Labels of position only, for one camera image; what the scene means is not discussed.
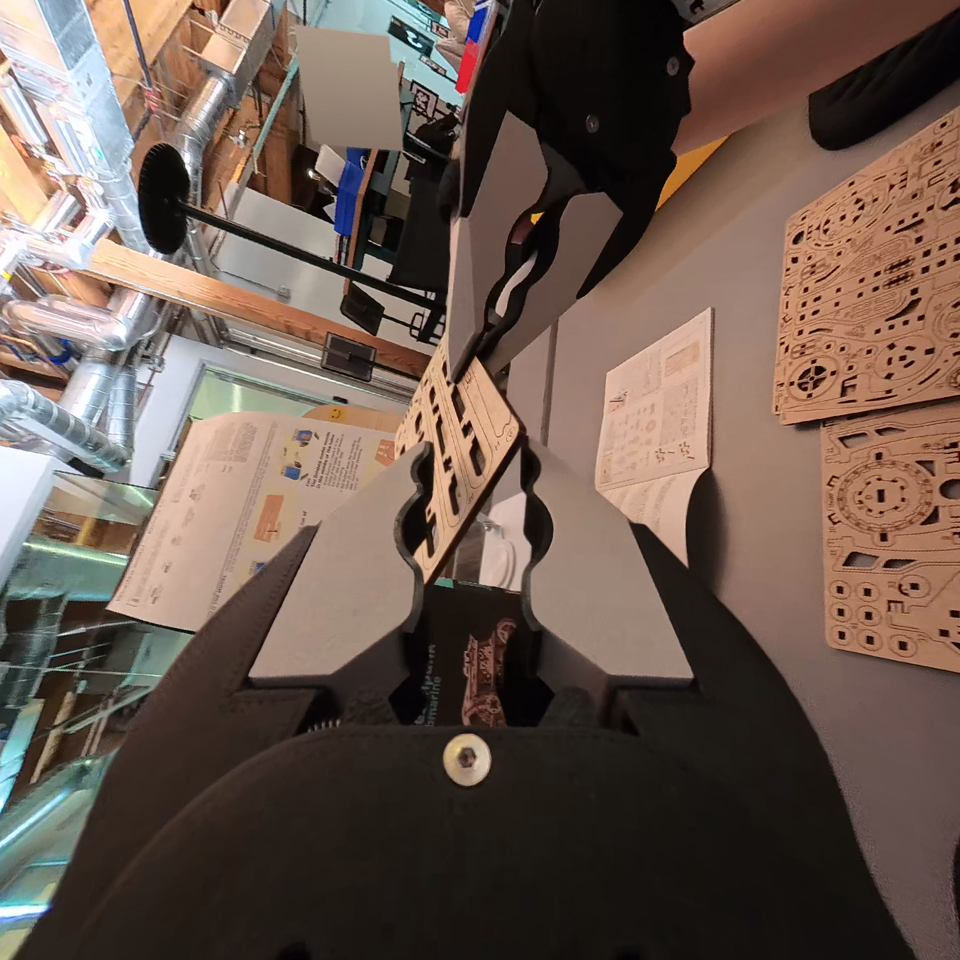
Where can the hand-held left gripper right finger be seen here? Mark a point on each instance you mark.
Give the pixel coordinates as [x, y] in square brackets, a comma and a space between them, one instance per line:
[607, 600]

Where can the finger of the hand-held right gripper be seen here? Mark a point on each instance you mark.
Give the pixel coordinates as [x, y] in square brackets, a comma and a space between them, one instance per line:
[581, 255]
[499, 180]

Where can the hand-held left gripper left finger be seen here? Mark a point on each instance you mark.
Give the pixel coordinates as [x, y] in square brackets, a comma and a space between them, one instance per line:
[337, 592]

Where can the small wooden model parts sheet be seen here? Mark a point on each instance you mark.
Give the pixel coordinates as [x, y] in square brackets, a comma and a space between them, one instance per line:
[480, 435]

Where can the person's right forearm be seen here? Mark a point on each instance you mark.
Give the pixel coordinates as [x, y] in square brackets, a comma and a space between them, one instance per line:
[750, 67]

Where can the black model kit box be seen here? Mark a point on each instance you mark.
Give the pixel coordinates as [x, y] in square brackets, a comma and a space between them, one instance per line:
[465, 660]

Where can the large wooden model parts sheet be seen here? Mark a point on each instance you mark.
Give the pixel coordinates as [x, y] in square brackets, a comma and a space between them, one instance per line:
[892, 540]
[870, 285]

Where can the printed paper instruction sheet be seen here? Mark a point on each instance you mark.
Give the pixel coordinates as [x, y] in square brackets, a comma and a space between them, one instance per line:
[225, 510]

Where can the open instruction booklet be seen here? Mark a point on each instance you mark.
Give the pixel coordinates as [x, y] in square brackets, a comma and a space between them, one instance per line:
[660, 405]

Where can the black rounded pad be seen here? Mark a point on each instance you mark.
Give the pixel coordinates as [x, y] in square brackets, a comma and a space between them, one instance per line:
[877, 112]

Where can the round silver air duct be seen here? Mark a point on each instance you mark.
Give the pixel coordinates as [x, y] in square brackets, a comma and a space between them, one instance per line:
[75, 405]

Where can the rectangular silver air duct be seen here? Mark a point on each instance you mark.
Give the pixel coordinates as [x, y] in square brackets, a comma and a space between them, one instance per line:
[67, 97]

